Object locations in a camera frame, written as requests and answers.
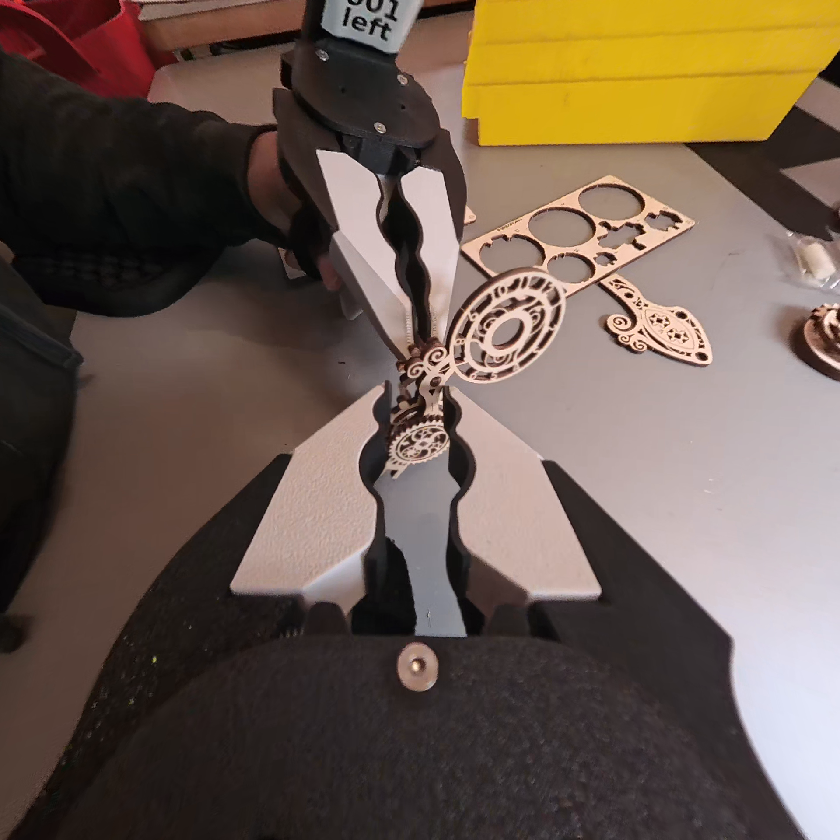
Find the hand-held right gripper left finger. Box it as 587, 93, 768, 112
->
230, 384, 395, 621

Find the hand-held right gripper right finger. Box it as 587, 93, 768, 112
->
446, 387, 602, 621

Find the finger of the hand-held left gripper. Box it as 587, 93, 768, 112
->
315, 150, 431, 342
384, 165, 460, 329

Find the wooden puzzle frame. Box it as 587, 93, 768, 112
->
459, 174, 695, 298

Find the wooden gear and dial assembly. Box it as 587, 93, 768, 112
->
382, 266, 568, 483

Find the grey desk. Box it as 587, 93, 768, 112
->
0, 13, 840, 840

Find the person's left hand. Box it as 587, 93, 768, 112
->
248, 128, 342, 293

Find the slotted yellow plastic bin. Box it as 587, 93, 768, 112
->
462, 0, 836, 147

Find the ornate wooden leaf piece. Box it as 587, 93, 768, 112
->
600, 274, 714, 367

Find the red plastic container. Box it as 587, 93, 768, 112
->
0, 0, 179, 99

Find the person's black hoodie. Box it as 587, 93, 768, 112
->
0, 252, 85, 651

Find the round wooden gear stack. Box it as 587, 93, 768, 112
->
806, 304, 840, 383

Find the small clear plastic bag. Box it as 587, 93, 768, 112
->
777, 230, 840, 293

